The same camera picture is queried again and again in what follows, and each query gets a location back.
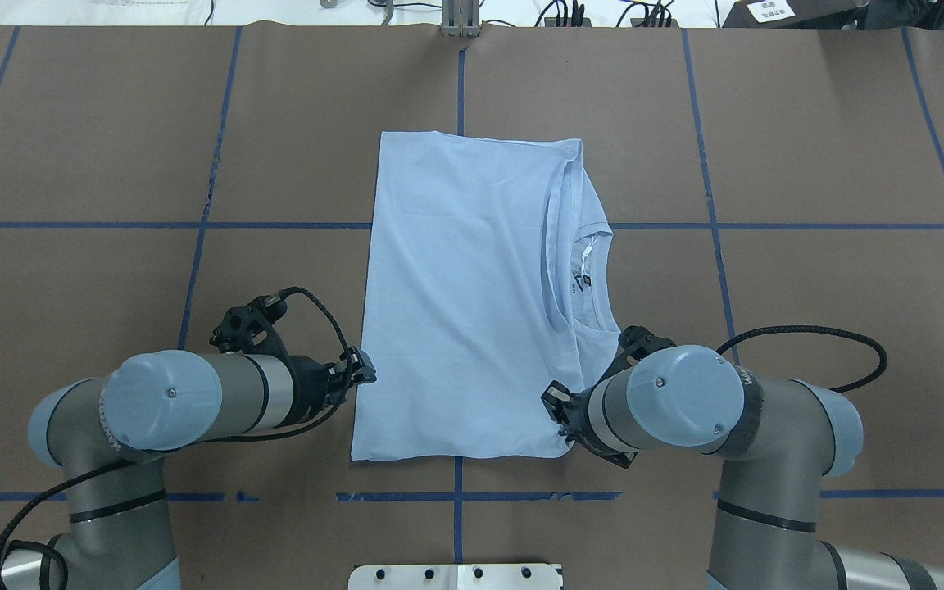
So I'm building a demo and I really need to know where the grey metal camera post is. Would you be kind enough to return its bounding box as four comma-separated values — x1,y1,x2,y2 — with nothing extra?
439,0,482,38

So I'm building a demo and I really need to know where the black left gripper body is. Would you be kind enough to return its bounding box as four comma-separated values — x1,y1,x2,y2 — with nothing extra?
288,357,343,425

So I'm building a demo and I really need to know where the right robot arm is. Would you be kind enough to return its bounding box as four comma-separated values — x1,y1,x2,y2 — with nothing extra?
541,345,944,589

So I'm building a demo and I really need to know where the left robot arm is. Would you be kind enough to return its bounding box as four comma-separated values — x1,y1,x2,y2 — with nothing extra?
0,347,377,589

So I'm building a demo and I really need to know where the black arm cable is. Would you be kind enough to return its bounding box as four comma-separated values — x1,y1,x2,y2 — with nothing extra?
0,287,358,590
716,324,889,394

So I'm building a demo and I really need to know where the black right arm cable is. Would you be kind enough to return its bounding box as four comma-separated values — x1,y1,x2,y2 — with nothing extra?
716,324,889,394

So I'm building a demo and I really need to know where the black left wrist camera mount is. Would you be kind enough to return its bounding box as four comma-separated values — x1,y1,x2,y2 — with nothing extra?
209,294,288,359

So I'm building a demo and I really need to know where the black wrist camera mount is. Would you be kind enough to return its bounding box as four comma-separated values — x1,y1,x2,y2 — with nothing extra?
209,294,288,359
613,325,677,370

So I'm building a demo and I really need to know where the light blue t-shirt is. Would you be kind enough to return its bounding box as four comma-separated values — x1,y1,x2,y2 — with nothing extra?
351,131,620,462

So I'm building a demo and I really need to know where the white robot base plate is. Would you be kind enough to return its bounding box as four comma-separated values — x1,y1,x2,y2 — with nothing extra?
347,563,565,589

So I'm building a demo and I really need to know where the black box with label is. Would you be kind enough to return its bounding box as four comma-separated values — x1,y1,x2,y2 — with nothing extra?
720,1,869,30

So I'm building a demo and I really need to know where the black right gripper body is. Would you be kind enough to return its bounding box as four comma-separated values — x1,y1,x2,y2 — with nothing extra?
560,389,604,456

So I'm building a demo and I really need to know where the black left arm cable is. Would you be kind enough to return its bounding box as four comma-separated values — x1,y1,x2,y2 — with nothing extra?
0,287,358,590

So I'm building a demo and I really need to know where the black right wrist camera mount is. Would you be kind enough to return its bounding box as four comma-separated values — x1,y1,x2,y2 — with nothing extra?
613,325,677,370

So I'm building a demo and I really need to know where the black cable bundle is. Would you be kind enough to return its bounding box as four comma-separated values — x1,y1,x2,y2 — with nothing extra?
533,0,678,29

